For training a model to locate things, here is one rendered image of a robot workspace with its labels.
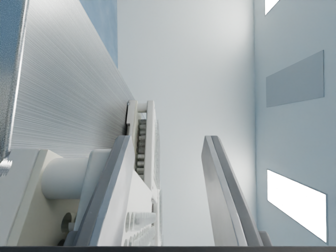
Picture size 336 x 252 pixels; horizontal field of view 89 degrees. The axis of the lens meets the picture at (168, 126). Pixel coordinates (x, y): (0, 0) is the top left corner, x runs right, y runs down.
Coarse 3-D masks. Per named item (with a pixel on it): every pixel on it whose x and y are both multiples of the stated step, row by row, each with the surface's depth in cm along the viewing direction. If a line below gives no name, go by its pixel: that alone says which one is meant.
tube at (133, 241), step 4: (60, 240) 12; (64, 240) 12; (128, 240) 12; (132, 240) 12; (136, 240) 12; (60, 244) 12; (124, 244) 12; (128, 244) 12; (132, 244) 12; (136, 244) 12
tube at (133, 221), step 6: (66, 216) 13; (72, 216) 13; (126, 216) 13; (132, 216) 13; (138, 216) 13; (66, 222) 12; (72, 222) 12; (126, 222) 12; (132, 222) 12; (138, 222) 12; (66, 228) 12; (72, 228) 12; (126, 228) 12; (132, 228) 12; (138, 228) 12
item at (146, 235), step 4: (144, 228) 22; (148, 228) 22; (152, 228) 23; (140, 232) 17; (144, 232) 17; (148, 232) 18; (152, 232) 22; (132, 236) 14; (136, 236) 14; (140, 236) 14; (144, 236) 15; (148, 236) 18; (152, 236) 22; (140, 240) 13; (144, 240) 16; (148, 240) 19; (140, 244) 13; (144, 244) 16; (148, 244) 18; (152, 244) 22
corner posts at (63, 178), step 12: (48, 168) 11; (60, 168) 11; (72, 168) 11; (84, 168) 11; (48, 180) 10; (60, 180) 10; (72, 180) 10; (48, 192) 10; (60, 192) 10; (72, 192) 10
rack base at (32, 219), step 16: (16, 160) 11; (32, 160) 11; (48, 160) 11; (16, 176) 10; (32, 176) 10; (0, 192) 10; (16, 192) 10; (32, 192) 10; (0, 208) 9; (16, 208) 9; (32, 208) 10; (48, 208) 11; (64, 208) 13; (0, 224) 9; (16, 224) 9; (32, 224) 10; (48, 224) 11; (0, 240) 9; (16, 240) 9; (32, 240) 10; (48, 240) 11
